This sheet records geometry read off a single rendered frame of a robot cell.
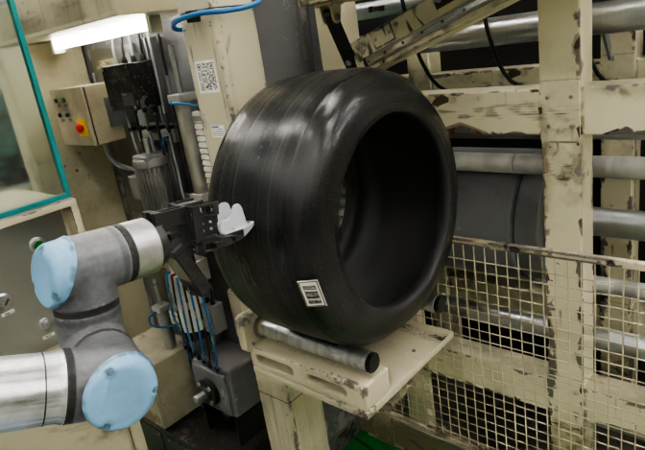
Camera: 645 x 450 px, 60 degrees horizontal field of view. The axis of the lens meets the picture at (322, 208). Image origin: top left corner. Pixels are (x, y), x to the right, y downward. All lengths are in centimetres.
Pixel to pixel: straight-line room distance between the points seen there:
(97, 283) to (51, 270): 6
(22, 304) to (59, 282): 76
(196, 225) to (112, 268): 16
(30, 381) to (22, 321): 86
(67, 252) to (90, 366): 17
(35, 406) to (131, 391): 10
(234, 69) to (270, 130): 31
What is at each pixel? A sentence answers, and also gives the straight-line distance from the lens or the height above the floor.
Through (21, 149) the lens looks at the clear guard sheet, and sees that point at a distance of 151.
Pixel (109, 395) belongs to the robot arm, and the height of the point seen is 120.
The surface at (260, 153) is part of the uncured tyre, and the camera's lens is 105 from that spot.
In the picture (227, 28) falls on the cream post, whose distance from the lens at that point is 135.
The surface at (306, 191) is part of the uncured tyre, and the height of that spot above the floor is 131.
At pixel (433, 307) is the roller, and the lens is 140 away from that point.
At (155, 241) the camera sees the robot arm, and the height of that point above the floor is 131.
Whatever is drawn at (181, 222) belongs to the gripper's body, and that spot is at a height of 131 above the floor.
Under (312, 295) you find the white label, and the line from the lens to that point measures 103.
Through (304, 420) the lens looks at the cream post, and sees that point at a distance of 170.
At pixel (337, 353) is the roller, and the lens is 125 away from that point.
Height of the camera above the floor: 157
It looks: 17 degrees down
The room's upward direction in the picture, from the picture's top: 9 degrees counter-clockwise
